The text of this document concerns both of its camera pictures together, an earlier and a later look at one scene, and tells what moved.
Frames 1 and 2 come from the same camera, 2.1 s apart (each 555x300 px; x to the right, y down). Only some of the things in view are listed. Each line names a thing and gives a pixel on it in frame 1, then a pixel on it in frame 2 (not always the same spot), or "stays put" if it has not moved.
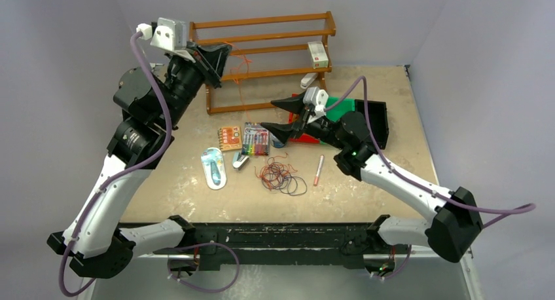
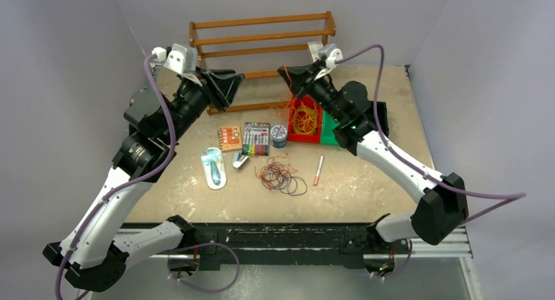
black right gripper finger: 283,131 → 298,78
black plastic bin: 377,114 stays put
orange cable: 264,163 → 275,170
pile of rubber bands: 276,177 stays put
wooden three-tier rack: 193,27 stays put
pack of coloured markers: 256,139 stays put
